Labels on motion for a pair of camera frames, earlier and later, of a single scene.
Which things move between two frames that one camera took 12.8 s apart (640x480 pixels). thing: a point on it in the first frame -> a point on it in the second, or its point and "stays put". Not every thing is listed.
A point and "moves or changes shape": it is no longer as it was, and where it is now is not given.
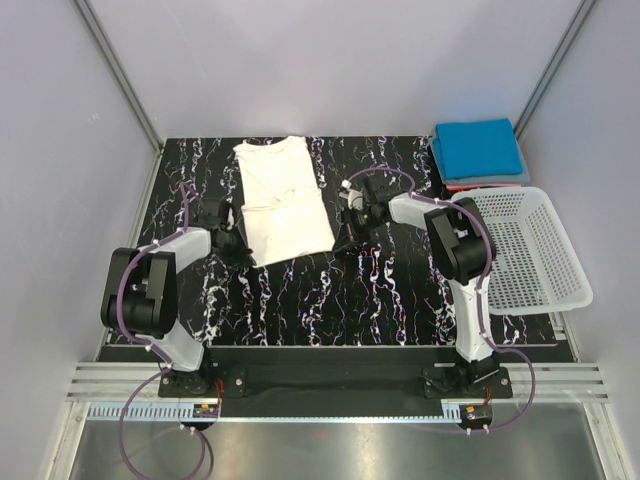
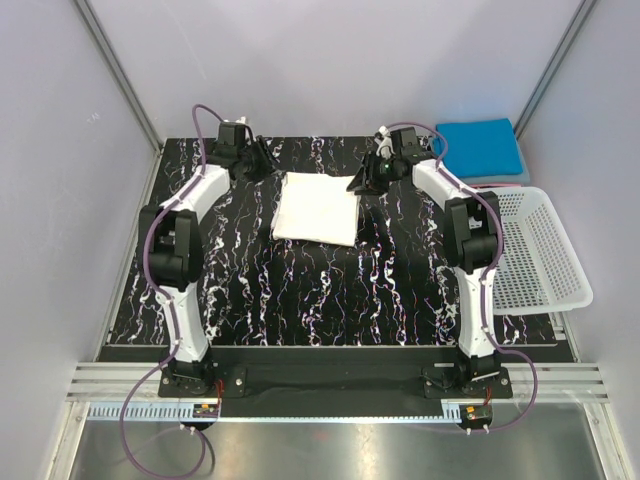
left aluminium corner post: (93, 24) stays put
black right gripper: (355, 236) -> (365, 181)
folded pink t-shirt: (460, 186) stays put
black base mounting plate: (340, 376) stays put
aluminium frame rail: (95, 382) stays put
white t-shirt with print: (284, 208) moves or changes shape
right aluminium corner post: (555, 65) stays put
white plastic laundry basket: (537, 265) stays put
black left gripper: (243, 258) -> (269, 162)
